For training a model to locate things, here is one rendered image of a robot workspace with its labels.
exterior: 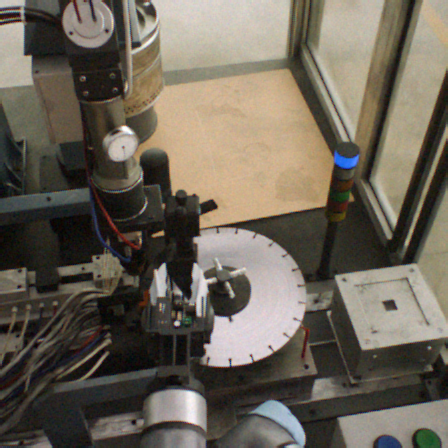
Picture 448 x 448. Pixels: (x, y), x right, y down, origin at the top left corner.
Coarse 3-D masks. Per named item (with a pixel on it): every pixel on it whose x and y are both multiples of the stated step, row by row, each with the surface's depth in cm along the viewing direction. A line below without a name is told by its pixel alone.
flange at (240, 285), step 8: (208, 272) 128; (216, 272) 128; (232, 280) 125; (240, 280) 126; (248, 280) 127; (208, 288) 125; (216, 288) 123; (232, 288) 123; (240, 288) 125; (248, 288) 125; (216, 296) 124; (224, 296) 124; (240, 296) 124; (248, 296) 124; (216, 304) 123; (224, 304) 123; (232, 304) 123; (240, 304) 123; (216, 312) 122; (224, 312) 122; (232, 312) 122
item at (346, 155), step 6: (342, 144) 123; (348, 144) 123; (354, 144) 123; (336, 150) 122; (342, 150) 122; (348, 150) 122; (354, 150) 122; (336, 156) 123; (342, 156) 121; (348, 156) 121; (354, 156) 121; (336, 162) 124; (342, 162) 122; (348, 162) 122; (354, 162) 122; (348, 168) 123
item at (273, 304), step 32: (160, 256) 132; (224, 256) 132; (256, 256) 132; (288, 256) 132; (256, 288) 126; (288, 288) 126; (224, 320) 122; (256, 320) 122; (288, 320) 122; (224, 352) 117; (256, 352) 117
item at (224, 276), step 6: (216, 258) 125; (216, 264) 124; (222, 270) 123; (240, 270) 123; (216, 276) 122; (222, 276) 122; (228, 276) 122; (234, 276) 123; (210, 282) 122; (216, 282) 123; (222, 282) 121; (228, 282) 122; (222, 288) 123; (228, 288) 120; (228, 294) 120
